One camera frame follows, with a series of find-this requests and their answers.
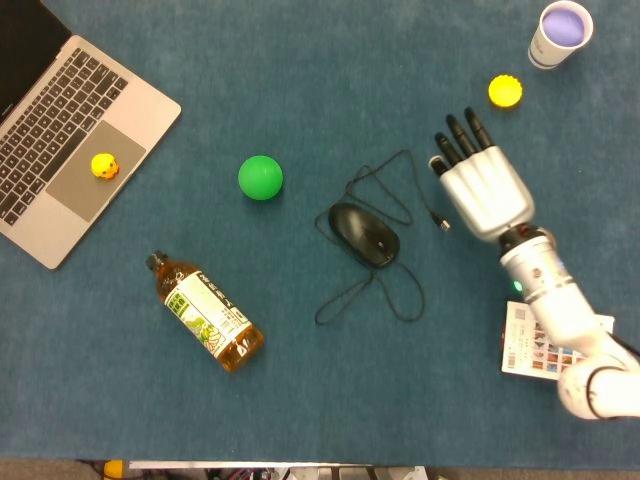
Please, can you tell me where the black computer mouse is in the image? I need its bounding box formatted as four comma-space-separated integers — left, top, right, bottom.
327, 202, 402, 269

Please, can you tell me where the silver laptop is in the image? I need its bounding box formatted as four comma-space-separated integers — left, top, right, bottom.
0, 0, 183, 271

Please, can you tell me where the white printed card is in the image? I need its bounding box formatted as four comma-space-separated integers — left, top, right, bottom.
500, 300, 617, 382

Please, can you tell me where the blue table cloth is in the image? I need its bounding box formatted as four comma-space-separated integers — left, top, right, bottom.
0, 0, 640, 465

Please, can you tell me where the tea bottle with green label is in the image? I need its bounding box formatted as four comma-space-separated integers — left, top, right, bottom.
145, 249, 265, 375

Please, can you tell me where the yellow rubber duck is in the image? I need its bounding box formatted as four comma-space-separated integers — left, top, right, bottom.
90, 152, 121, 181

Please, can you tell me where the white paper cup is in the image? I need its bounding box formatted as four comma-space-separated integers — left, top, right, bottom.
527, 0, 595, 70

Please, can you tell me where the yellow bottle cap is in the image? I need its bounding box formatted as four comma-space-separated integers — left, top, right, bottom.
488, 74, 524, 110

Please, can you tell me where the green ball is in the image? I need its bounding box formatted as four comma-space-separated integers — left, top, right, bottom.
237, 154, 285, 202

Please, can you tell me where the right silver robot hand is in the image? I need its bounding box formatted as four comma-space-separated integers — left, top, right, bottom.
428, 106, 536, 243

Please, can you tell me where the black mouse cable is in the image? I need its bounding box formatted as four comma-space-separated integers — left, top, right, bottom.
313, 148, 452, 326

